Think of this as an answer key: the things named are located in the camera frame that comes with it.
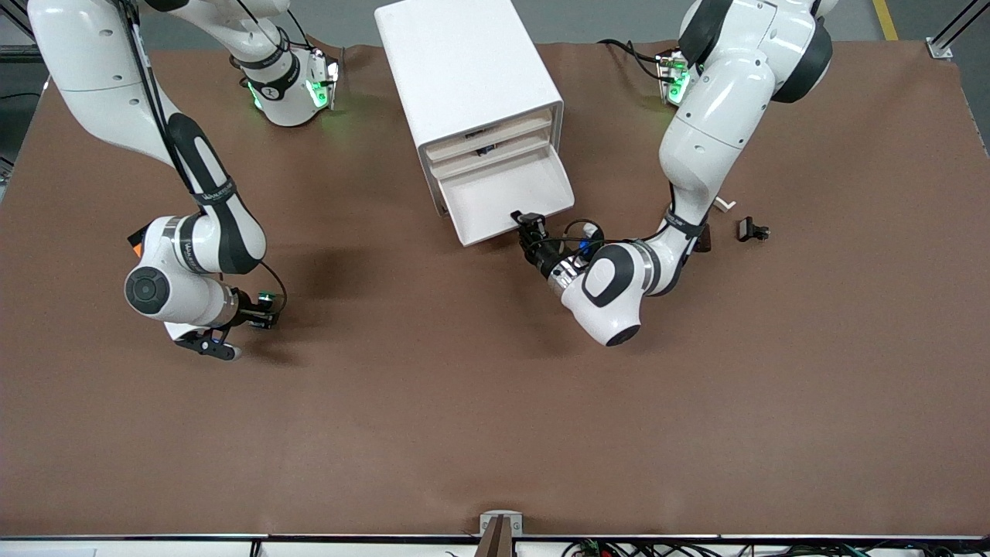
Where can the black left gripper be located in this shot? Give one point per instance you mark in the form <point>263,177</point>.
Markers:
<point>544,259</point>

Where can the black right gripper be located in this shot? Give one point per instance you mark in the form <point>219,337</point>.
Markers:
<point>246,307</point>

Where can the green push button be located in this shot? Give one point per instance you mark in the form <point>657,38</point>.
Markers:
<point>267,297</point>

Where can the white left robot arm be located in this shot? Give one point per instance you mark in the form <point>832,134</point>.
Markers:
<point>719,116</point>

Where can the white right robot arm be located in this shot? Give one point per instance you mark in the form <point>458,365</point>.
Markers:
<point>100,77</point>

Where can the orange box with hole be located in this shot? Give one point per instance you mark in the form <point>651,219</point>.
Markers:
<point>137,250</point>

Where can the brown table mat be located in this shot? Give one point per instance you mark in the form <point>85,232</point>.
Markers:
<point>495,387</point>

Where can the small brown component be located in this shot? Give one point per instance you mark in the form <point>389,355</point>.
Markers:
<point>704,241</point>

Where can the small black clip component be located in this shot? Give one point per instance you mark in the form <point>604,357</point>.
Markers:
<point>749,229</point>

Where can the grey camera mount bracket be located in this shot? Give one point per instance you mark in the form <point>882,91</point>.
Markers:
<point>500,534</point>

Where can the aluminium frame rail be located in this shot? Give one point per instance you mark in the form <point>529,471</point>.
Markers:
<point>15,31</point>

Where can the aluminium frame post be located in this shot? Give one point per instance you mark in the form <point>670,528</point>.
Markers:
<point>947,39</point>

